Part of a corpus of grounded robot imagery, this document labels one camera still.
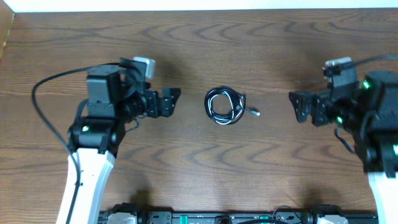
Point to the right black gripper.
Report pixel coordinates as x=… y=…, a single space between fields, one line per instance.
x=301 y=106

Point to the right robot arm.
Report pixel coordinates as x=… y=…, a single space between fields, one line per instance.
x=369 y=114

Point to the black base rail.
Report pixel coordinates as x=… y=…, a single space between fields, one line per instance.
x=129 y=213

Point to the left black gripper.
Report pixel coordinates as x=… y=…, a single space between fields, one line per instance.
x=168 y=107

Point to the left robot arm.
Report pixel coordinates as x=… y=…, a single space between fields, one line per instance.
x=117 y=95

